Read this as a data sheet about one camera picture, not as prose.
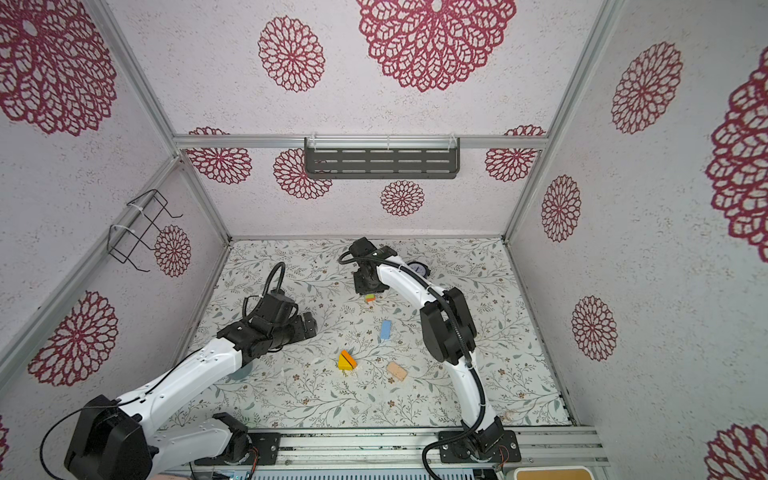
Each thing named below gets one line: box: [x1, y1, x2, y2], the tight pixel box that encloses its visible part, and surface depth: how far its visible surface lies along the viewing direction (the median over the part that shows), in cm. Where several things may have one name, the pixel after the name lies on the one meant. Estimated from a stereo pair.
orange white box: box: [514, 466, 595, 480], surface depth 67 cm
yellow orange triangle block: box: [337, 350, 357, 371], surface depth 88 cm
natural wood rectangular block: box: [387, 361, 408, 381], surface depth 87 cm
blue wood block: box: [380, 320, 393, 340], surface depth 97 cm
